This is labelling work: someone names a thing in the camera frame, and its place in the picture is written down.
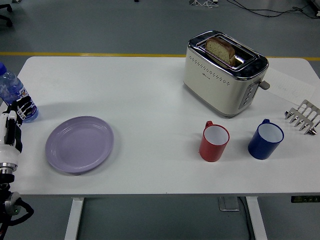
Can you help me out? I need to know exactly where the brown bread slice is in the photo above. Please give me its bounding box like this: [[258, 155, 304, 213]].
[[205, 37, 237, 67]]

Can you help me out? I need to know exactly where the metal toast rack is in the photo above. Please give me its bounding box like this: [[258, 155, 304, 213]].
[[284, 99, 320, 137]]

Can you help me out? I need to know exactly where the black office chair base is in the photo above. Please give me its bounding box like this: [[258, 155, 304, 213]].
[[0, 4, 14, 28]]

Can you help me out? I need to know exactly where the clear water bottle blue label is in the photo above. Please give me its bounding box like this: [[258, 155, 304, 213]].
[[0, 62, 40, 124]]

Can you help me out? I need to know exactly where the grey cable under table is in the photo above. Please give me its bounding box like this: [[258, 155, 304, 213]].
[[237, 196, 256, 240]]

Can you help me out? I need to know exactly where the purple plate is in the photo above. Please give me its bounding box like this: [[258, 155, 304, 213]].
[[44, 115, 115, 175]]

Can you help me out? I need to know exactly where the red mug white inside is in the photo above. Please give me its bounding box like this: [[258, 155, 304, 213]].
[[198, 120, 231, 163]]

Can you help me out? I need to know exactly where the cream chrome toaster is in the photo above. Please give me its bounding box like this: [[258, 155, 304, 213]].
[[182, 30, 271, 119]]

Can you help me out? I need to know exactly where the black table control panel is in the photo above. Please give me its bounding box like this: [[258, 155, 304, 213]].
[[290, 195, 320, 204]]

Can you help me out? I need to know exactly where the black floor cable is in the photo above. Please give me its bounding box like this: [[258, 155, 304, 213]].
[[226, 0, 320, 20]]

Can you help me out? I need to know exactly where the white paper sheet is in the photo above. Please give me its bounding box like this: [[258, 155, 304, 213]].
[[264, 67, 316, 104]]

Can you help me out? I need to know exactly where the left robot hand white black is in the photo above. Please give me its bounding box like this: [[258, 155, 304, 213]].
[[0, 96, 35, 167]]

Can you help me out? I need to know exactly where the grey box under table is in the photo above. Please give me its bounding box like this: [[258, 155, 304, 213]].
[[218, 196, 241, 212]]

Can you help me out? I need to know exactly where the blue mug white inside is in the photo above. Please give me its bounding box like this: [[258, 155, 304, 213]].
[[247, 118, 285, 161]]

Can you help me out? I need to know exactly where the white metal stand base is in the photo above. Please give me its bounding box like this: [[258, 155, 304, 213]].
[[188, 0, 220, 8]]

